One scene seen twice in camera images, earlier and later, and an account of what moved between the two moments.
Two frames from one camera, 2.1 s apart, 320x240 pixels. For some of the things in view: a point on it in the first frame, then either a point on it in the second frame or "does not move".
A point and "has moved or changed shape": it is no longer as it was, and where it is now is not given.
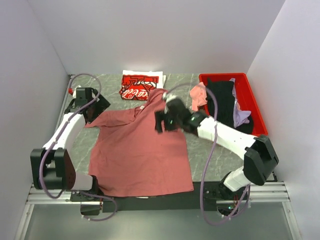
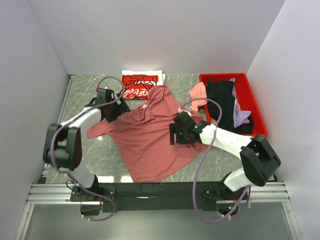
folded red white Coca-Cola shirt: [136, 85] does not move
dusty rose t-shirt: [128, 156] has moved or changed shape
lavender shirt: [240, 117] does not move
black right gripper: [161, 116] -> [174, 129]
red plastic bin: [245, 96] does not move
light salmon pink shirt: [198, 96] does not move
